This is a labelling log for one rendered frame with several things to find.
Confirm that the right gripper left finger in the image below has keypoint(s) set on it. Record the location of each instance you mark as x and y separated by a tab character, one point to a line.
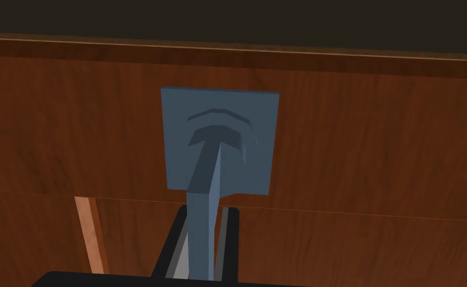
172	255

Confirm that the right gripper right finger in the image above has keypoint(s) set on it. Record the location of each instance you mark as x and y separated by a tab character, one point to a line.
227	247

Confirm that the brown wooden door leaf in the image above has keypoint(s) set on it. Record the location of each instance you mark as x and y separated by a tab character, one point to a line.
357	151

